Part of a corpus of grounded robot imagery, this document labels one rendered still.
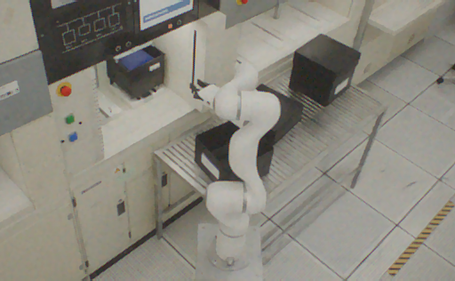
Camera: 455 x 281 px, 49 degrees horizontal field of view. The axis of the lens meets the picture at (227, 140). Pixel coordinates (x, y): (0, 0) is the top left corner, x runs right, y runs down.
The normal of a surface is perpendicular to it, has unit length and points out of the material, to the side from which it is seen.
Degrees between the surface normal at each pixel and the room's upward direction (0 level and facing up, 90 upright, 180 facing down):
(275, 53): 0
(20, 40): 90
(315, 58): 0
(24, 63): 90
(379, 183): 0
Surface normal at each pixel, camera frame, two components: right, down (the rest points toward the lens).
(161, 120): 0.08, -0.71
